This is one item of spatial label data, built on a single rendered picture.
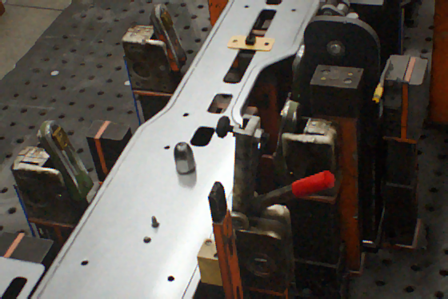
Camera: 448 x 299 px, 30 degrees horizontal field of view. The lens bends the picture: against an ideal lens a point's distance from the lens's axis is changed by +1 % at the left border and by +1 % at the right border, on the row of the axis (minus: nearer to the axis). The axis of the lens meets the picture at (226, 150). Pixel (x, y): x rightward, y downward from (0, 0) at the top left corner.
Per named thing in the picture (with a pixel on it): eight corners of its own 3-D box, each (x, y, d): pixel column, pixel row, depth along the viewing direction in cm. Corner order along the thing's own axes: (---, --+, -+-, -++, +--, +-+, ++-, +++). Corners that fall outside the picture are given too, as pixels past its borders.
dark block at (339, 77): (327, 250, 154) (318, 62, 127) (366, 257, 152) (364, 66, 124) (321, 270, 151) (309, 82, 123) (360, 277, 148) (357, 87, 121)
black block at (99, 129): (121, 229, 165) (87, 112, 145) (171, 237, 161) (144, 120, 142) (103, 259, 159) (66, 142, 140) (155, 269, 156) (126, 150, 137)
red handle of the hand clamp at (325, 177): (238, 194, 115) (330, 160, 105) (247, 205, 116) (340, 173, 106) (228, 216, 112) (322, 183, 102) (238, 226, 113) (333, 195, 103)
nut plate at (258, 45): (226, 47, 154) (225, 42, 153) (232, 36, 156) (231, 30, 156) (270, 51, 151) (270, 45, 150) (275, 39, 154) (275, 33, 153)
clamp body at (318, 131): (298, 265, 152) (282, 103, 128) (361, 277, 149) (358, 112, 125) (284, 304, 146) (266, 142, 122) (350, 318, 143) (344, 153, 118)
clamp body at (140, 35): (158, 154, 180) (126, 16, 157) (211, 162, 176) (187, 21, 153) (141, 184, 174) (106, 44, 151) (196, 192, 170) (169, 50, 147)
